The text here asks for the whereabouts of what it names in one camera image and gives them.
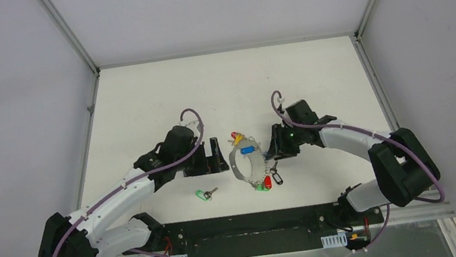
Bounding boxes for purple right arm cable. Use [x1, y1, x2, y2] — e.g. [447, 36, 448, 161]
[269, 67, 447, 226]

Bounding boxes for black fob key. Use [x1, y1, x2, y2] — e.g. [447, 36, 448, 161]
[269, 161, 284, 185]

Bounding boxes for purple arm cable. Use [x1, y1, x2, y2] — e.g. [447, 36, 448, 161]
[24, 106, 225, 257]
[269, 67, 447, 226]

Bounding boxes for aluminium frame rail right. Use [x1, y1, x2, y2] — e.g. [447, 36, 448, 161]
[349, 0, 400, 131]

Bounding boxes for large green tag key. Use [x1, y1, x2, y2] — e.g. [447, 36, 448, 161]
[256, 183, 272, 192]

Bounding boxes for aluminium frame rail left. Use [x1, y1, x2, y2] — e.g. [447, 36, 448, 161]
[37, 0, 99, 211]

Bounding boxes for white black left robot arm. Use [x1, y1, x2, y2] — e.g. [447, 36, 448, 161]
[38, 125, 229, 257]

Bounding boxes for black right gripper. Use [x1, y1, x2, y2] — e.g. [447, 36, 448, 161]
[261, 119, 308, 161]

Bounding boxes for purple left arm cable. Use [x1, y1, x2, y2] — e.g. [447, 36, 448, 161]
[24, 106, 225, 257]

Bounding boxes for yellow tag key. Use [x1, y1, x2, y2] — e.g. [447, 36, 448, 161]
[232, 133, 245, 146]

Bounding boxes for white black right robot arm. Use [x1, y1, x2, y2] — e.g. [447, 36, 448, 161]
[267, 100, 446, 226]

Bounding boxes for black robot base mount plate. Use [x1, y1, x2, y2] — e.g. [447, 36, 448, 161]
[140, 203, 384, 257]

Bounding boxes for aluminium frame rail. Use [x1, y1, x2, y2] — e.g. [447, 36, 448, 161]
[37, 0, 99, 211]
[349, 0, 400, 131]

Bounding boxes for white slotted cable duct right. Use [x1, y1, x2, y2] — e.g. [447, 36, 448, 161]
[320, 233, 348, 249]

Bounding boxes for red tag key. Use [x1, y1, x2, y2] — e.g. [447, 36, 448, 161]
[263, 175, 272, 190]

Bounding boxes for large blue tag keys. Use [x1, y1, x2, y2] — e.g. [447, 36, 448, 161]
[240, 146, 256, 155]

